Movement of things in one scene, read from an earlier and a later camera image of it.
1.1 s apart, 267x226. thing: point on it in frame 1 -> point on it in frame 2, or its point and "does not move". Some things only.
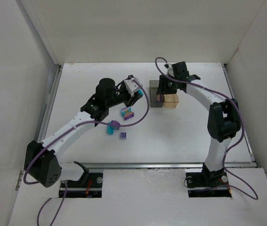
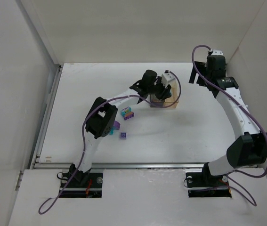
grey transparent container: [154, 85] does not move
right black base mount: [208, 183] does not move
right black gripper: [162, 84] -> [198, 76]
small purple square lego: [123, 135] does not move
